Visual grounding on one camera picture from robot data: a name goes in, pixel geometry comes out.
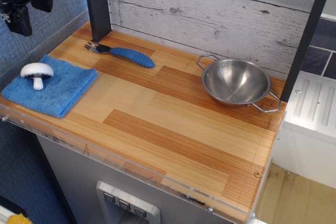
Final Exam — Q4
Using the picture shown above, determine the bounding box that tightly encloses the small stainless steel wok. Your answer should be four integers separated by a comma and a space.
196, 54, 281, 113

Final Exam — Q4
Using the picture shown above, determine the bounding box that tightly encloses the dark left frame post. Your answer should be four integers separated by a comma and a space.
87, 0, 111, 42

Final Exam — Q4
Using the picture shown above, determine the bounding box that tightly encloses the white toy mushroom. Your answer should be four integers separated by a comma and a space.
20, 62, 54, 91

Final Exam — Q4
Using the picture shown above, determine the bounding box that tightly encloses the yellow object at corner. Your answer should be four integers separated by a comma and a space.
6, 214, 33, 224

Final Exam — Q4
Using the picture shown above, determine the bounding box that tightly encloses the white ribbed cabinet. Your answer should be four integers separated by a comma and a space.
272, 71, 335, 188

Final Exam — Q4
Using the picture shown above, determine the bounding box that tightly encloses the dark right frame post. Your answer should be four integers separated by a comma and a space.
280, 0, 327, 102

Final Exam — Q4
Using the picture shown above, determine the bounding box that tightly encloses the silver toy dispenser panel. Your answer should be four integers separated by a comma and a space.
96, 180, 161, 223

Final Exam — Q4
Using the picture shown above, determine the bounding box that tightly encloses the dark frame post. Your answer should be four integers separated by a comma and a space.
87, 0, 111, 42
280, 0, 327, 102

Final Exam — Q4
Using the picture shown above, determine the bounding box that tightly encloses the blue handled metal spork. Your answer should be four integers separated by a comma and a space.
84, 41, 155, 68

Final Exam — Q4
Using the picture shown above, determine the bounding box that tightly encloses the blue folded microfiber cloth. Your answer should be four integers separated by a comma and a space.
2, 55, 98, 118

